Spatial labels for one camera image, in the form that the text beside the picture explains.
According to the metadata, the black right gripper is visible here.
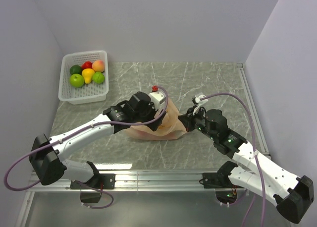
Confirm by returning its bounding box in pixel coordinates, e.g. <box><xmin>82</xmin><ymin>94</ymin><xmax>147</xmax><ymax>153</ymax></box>
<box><xmin>178</xmin><ymin>105</ymin><xmax>217</xmax><ymax>141</ymax></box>

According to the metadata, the translucent orange plastic bag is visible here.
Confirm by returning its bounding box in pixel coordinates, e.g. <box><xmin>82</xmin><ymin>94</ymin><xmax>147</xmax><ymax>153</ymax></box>
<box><xmin>124</xmin><ymin>99</ymin><xmax>187</xmax><ymax>141</ymax></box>

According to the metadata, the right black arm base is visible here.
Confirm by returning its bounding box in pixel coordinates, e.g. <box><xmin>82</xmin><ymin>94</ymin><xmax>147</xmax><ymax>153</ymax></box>
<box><xmin>199</xmin><ymin>172</ymin><xmax>238</xmax><ymax>205</ymax></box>

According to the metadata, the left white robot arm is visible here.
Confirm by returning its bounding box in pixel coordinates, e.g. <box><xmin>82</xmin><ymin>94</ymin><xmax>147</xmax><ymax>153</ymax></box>
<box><xmin>29</xmin><ymin>91</ymin><xmax>168</xmax><ymax>188</ymax></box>

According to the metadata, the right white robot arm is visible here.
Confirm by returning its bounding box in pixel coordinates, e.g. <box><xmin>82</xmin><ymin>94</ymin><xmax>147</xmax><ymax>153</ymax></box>
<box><xmin>178</xmin><ymin>108</ymin><xmax>314</xmax><ymax>224</ymax></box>

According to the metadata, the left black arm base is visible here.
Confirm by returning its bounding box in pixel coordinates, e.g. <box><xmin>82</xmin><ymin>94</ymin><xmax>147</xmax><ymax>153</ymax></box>
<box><xmin>70</xmin><ymin>173</ymin><xmax>115</xmax><ymax>204</ymax></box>

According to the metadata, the light green round fruit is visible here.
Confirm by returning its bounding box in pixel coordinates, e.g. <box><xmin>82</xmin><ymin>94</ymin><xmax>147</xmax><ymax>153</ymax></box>
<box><xmin>92</xmin><ymin>72</ymin><xmax>105</xmax><ymax>84</ymax></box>

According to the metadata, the peach fruit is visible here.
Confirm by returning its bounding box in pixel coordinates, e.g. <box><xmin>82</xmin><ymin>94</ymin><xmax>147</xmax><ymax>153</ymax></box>
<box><xmin>92</xmin><ymin>60</ymin><xmax>105</xmax><ymax>73</ymax></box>

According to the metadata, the red fruit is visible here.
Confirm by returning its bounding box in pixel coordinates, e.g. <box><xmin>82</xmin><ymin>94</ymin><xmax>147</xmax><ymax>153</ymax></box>
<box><xmin>81</xmin><ymin>61</ymin><xmax>93</xmax><ymax>70</ymax></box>

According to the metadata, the dark green fruit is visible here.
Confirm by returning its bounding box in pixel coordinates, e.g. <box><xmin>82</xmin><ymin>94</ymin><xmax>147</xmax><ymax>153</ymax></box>
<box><xmin>69</xmin><ymin>64</ymin><xmax>82</xmax><ymax>75</ymax></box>

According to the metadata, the white perforated plastic basket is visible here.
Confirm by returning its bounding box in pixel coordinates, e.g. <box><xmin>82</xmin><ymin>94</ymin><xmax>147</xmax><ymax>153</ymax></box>
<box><xmin>58</xmin><ymin>50</ymin><xmax>109</xmax><ymax>105</ymax></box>

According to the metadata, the yellow pear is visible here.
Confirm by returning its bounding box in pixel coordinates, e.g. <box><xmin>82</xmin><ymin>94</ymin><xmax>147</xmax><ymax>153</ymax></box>
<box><xmin>82</xmin><ymin>68</ymin><xmax>95</xmax><ymax>84</ymax></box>

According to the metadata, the green apple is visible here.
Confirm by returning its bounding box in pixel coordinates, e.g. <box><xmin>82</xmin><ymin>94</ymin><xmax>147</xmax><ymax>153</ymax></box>
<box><xmin>69</xmin><ymin>73</ymin><xmax>85</xmax><ymax>88</ymax></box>

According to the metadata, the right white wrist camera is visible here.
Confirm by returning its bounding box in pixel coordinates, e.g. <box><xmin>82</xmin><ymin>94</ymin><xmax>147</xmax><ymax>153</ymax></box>
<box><xmin>193</xmin><ymin>93</ymin><xmax>208</xmax><ymax>114</ymax></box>

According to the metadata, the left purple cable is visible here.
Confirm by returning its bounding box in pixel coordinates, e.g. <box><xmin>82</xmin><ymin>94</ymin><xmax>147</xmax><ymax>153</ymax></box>
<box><xmin>3</xmin><ymin>85</ymin><xmax>169</xmax><ymax>210</ymax></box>

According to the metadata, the purple cable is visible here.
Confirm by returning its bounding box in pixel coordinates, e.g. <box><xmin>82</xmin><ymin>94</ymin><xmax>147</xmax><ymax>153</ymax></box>
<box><xmin>200</xmin><ymin>92</ymin><xmax>268</xmax><ymax>227</ymax></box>
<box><xmin>3</xmin><ymin>85</ymin><xmax>169</xmax><ymax>210</ymax></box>

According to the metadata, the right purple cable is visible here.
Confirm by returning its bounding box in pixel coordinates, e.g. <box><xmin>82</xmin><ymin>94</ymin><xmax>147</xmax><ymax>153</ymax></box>
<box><xmin>200</xmin><ymin>92</ymin><xmax>268</xmax><ymax>227</ymax></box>

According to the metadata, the aluminium mounting rail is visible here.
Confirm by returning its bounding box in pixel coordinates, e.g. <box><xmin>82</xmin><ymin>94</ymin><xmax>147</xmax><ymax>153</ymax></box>
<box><xmin>14</xmin><ymin>170</ymin><xmax>289</xmax><ymax>227</ymax></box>

